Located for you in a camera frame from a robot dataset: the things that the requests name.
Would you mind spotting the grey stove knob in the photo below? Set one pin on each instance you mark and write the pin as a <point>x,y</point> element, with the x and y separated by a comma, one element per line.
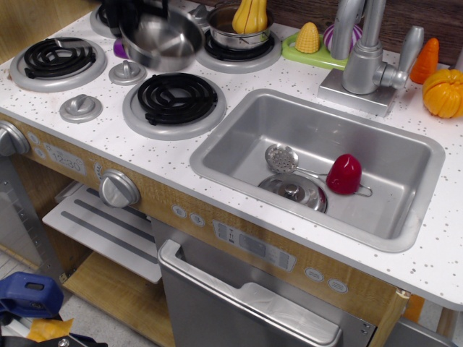
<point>200,13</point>
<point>81,108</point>
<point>127,73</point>

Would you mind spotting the grey oven door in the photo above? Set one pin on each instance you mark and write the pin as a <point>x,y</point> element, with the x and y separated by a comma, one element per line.
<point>24,241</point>

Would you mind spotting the grey stove knob front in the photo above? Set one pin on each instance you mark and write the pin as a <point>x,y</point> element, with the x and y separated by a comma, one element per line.
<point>81,108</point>

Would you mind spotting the toy corn cob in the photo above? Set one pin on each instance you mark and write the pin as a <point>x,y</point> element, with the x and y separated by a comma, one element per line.
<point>308,40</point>

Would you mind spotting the green toy cutting board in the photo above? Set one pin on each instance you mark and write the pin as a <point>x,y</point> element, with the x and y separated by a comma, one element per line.
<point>322,58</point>

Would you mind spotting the grey stove knob middle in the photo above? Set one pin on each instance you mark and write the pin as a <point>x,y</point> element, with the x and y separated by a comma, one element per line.
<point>127,73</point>

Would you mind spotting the silver toy faucet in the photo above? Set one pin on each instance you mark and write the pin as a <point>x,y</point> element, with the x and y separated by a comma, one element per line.
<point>367,83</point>

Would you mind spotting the orange toy pumpkin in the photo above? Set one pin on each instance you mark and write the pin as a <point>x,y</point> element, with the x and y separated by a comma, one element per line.
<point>442,93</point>

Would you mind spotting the steel slotted spoon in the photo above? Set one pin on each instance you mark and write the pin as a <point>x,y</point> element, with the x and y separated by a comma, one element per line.
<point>282,159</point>

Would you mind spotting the silver oven dial centre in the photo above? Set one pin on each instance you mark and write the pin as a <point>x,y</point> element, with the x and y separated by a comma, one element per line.
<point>117,189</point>

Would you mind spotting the front left black burner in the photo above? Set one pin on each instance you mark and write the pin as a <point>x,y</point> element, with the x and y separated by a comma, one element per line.
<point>57,65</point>

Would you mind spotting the silver oven dial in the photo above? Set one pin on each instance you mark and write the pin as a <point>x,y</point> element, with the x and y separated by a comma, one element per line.
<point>12,140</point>
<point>117,189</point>

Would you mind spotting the purple white toy onion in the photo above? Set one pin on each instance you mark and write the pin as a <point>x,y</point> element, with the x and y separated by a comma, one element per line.
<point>328,36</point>

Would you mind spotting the steel pot lid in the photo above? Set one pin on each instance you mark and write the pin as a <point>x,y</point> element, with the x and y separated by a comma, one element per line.
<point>297,189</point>

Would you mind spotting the blue clamp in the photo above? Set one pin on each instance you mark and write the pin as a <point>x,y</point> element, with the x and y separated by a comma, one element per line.
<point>30,295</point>

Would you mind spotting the black burner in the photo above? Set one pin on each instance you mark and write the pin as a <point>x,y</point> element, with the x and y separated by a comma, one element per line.
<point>100,23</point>
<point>230,61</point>
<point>174,106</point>
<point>57,65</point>

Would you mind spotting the grey stove knob back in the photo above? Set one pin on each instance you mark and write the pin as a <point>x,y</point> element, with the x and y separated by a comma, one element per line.
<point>200,13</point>

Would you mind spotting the back right black burner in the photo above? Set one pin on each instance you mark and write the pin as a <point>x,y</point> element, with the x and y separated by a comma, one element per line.
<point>230,61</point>

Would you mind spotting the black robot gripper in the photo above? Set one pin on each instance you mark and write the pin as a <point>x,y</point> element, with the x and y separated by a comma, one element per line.
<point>124,16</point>

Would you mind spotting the white oven rack shelf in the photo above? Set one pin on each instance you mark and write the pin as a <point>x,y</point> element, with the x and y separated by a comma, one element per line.
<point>123,235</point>

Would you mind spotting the silver oven dial left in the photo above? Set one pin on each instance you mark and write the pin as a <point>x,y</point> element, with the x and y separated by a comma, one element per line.
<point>12,140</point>

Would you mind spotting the silver dishwasher door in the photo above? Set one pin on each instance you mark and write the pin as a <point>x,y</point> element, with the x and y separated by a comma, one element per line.
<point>226,304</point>

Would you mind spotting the yellow toy squash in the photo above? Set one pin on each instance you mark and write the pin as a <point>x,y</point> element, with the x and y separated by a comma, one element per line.
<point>251,17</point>

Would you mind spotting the red toy pepper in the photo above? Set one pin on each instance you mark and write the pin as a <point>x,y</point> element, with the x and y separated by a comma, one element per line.
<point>345,175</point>

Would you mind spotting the small steel saucepan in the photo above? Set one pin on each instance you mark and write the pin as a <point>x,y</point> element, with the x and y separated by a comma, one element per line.
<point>166,44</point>

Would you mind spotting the purple toy eggplant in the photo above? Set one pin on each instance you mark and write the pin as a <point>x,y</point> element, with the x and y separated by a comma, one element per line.
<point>119,49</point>

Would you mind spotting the front right black burner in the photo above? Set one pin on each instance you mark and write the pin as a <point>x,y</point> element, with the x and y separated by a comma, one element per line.
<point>174,106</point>

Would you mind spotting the back left black burner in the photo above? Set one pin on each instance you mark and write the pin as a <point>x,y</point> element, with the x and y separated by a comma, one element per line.
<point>100,23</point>

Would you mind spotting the steel pot on back burner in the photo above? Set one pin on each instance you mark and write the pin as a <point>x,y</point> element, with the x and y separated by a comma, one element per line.
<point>219,21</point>

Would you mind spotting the orange toy carrot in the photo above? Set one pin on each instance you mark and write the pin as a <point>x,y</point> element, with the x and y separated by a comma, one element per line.
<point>426,62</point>

